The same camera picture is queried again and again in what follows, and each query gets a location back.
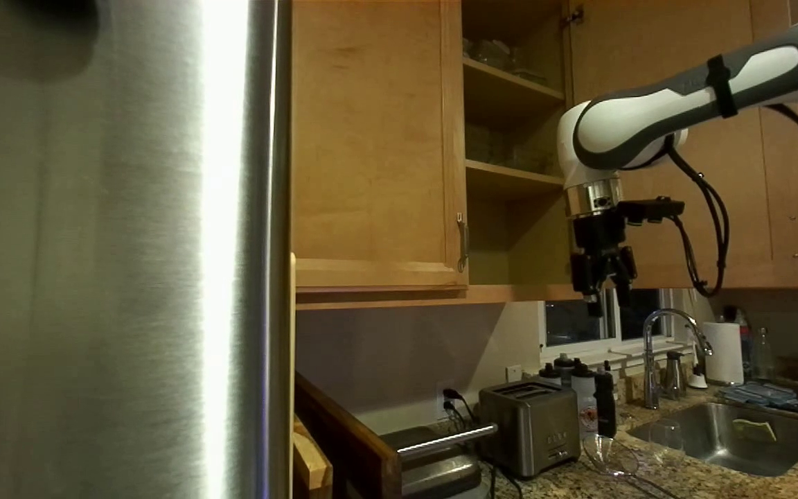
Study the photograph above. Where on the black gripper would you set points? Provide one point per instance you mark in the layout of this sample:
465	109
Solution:
599	236

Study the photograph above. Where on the wooden cabinet door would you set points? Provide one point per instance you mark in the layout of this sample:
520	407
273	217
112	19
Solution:
692	45
371	113

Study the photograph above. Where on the wooden overhead cabinet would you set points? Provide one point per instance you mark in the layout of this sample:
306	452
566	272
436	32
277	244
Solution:
509	300

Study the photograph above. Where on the metal cabinet door hinge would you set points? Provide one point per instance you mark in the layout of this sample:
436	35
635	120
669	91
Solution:
573	14

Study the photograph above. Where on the stainless steel fridge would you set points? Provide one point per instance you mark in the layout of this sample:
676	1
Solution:
121	251

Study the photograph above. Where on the kitchen window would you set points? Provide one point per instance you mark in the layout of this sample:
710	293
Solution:
573	323

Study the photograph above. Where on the chrome kitchen faucet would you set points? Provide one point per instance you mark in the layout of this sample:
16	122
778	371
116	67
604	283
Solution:
648	371

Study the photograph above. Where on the dark bottle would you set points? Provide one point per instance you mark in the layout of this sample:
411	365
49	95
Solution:
608	402

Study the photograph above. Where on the small soap dispenser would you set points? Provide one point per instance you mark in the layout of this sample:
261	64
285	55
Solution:
698	379

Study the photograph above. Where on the white paper towel roll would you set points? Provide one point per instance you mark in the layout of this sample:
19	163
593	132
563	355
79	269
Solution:
724	355

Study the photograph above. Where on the stainless steel toaster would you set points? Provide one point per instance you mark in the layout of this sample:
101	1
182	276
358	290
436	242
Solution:
527	430

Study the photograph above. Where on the clear glass bottle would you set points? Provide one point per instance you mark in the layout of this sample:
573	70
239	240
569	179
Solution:
762	355

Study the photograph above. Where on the stainless steel sink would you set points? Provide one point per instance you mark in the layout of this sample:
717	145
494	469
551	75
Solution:
692	444

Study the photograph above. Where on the grey blue dish cloth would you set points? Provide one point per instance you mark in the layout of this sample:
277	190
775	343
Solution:
760	394

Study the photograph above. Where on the yellow green sponge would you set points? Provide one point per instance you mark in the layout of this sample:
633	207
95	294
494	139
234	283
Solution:
757	430

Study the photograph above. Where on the glass dishes row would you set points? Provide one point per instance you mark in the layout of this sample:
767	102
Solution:
496	55

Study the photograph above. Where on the steel toaster oven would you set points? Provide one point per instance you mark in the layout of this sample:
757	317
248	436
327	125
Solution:
436	461

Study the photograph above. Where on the dark wooden cutting board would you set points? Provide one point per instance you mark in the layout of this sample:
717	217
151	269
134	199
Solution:
343	433

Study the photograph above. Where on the light wooden cutting board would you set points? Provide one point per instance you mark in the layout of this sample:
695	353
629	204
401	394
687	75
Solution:
311	461

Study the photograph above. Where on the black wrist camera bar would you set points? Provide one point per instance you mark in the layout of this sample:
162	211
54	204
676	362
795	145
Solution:
652	210

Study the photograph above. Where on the white wall outlet plate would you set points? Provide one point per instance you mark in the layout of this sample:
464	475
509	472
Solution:
512	372

